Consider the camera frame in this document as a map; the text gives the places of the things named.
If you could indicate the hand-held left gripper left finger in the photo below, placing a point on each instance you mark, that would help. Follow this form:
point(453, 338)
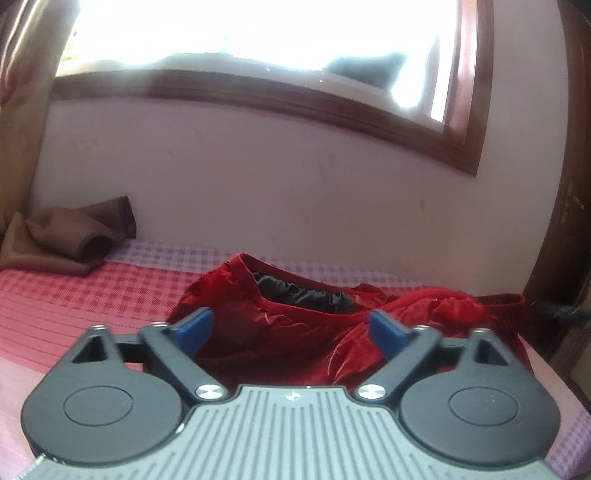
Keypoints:
point(196, 330)

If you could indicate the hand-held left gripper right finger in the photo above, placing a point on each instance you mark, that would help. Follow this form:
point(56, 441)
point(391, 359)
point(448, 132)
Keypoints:
point(388, 333)

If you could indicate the red down jacket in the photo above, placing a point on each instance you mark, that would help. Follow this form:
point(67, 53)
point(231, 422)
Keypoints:
point(295, 344)

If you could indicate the pink checkered bed sheet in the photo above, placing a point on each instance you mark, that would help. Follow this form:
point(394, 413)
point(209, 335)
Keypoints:
point(92, 295)

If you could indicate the brown cloth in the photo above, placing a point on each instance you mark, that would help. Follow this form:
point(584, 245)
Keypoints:
point(64, 235)

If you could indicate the dark wooden headboard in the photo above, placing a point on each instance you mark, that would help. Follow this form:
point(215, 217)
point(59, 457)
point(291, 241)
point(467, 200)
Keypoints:
point(568, 184)

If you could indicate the dark object on windowsill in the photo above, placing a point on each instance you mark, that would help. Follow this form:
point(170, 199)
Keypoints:
point(369, 69)

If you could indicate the beige patterned curtain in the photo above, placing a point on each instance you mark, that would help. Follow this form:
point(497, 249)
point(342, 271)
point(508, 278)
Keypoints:
point(23, 92)

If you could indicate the brown wooden window frame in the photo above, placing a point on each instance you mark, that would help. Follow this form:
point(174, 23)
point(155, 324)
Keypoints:
point(277, 98)

